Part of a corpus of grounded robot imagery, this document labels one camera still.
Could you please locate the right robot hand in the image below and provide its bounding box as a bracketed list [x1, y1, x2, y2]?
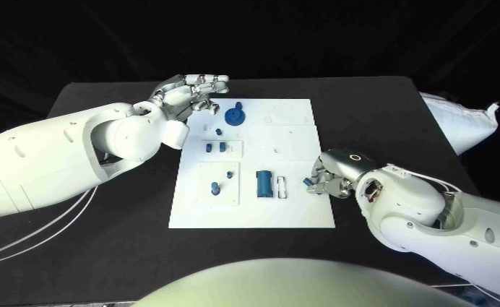
[305, 148, 379, 200]

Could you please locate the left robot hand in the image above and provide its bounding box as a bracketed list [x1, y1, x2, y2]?
[147, 74, 230, 121]

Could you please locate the long blue cylinder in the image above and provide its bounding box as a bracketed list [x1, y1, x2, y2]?
[255, 170, 272, 199]

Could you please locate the white task board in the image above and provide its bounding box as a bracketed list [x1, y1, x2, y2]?
[167, 98, 337, 230]

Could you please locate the blue gear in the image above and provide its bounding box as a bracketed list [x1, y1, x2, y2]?
[223, 108, 248, 126]

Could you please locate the white sack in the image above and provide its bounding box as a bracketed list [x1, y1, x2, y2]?
[419, 91, 500, 156]

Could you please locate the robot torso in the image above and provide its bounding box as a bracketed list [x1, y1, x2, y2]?
[130, 257, 485, 307]

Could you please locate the white cable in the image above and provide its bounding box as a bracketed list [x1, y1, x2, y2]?
[385, 163, 464, 194]
[431, 282, 500, 303]
[0, 184, 99, 261]
[0, 191, 89, 252]

